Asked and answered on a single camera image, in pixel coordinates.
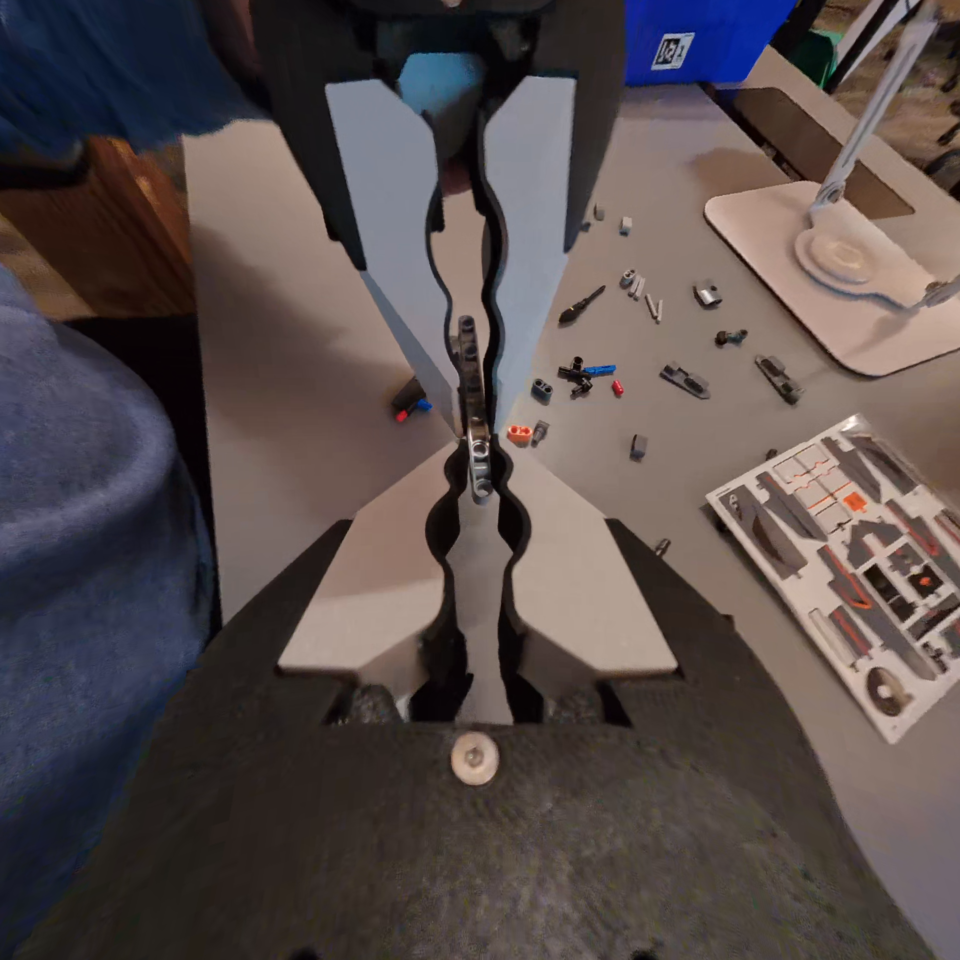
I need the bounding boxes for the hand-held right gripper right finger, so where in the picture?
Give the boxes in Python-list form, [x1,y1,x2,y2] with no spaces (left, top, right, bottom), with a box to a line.
[495,446,681,725]

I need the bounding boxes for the light grey lego beam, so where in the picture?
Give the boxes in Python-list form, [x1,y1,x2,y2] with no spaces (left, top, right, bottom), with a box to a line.
[452,315,498,505]

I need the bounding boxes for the black lego beam assembly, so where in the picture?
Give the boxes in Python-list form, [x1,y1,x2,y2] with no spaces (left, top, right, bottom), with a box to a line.
[390,375,435,425]

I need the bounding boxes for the black lego axle with connector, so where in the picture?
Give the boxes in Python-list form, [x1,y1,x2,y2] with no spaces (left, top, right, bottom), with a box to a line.
[558,285,607,325]

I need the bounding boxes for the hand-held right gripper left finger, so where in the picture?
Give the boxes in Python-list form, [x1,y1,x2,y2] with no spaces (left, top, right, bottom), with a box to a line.
[276,441,474,723]

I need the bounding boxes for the blue bin with tag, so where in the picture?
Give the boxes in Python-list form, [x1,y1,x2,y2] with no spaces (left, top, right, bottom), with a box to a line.
[622,0,798,87]

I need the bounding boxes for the lego sticker sheet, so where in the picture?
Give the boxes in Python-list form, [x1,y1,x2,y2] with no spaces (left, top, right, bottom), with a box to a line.
[705,412,960,745]

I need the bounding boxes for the dark grey lego wedge panel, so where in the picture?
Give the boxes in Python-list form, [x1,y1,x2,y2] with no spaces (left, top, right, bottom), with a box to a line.
[660,361,712,401]
[753,354,805,406]

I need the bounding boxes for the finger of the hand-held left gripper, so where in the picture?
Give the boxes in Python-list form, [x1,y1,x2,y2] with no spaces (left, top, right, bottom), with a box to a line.
[324,77,465,442]
[474,72,579,440]

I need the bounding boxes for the wooden cabinet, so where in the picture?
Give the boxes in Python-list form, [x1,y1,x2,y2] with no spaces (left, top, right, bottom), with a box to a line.
[0,135,196,320]

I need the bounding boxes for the person's blue clothing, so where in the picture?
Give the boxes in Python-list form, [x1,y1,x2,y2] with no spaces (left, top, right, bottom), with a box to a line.
[0,262,222,924]

